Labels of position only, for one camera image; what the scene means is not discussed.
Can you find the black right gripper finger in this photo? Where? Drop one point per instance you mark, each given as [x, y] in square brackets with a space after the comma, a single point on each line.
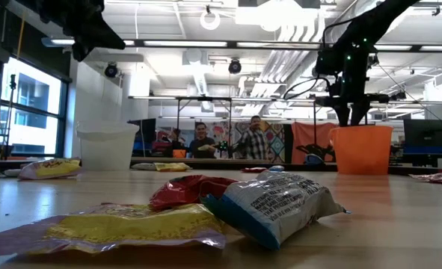
[343, 114]
[361, 114]

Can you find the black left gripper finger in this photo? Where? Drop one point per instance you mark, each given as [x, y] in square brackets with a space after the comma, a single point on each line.
[106, 35]
[79, 52]

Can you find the blue white chocolate bar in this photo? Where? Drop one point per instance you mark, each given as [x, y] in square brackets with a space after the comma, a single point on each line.
[12, 172]
[276, 168]
[143, 166]
[276, 205]

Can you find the red Skittles candy packet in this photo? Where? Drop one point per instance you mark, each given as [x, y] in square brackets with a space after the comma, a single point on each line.
[435, 177]
[183, 190]
[254, 170]

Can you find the yellow Sour Patch candy packet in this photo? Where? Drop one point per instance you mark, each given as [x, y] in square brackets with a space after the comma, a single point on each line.
[131, 228]
[172, 166]
[52, 168]

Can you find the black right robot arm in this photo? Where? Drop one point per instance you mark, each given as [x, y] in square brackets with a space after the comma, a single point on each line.
[377, 18]

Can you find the black ceiling spotlight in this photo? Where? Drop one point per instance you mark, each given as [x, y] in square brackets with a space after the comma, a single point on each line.
[111, 70]
[235, 66]

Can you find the orange pumpkin face bucket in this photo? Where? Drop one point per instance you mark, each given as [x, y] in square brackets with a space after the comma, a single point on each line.
[361, 149]

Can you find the orange cloth panel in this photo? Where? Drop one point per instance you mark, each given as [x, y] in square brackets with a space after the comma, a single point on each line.
[308, 140]

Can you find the black monitor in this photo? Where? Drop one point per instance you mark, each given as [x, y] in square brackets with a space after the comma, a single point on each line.
[424, 132]
[143, 130]

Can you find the colourful patterned banner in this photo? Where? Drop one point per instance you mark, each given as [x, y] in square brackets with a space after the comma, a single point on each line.
[276, 138]

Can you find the blue table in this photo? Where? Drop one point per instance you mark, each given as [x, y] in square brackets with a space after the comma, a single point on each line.
[428, 149]

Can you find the black tripod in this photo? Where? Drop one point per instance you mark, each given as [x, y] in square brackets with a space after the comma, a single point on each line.
[12, 97]

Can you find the person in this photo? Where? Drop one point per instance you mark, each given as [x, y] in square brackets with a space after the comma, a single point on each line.
[175, 140]
[255, 138]
[202, 140]

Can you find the white ghost face bucket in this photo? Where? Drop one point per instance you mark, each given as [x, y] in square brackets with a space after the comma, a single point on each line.
[106, 145]

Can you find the small orange container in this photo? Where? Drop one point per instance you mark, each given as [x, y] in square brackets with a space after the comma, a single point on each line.
[179, 153]

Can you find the black ceiling light rail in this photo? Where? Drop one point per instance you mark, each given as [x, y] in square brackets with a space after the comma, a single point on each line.
[280, 45]

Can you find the black gantry frame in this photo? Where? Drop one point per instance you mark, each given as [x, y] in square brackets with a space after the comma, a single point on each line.
[203, 98]

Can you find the black aluminium rig frame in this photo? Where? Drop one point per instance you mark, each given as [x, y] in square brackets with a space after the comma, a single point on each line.
[224, 164]

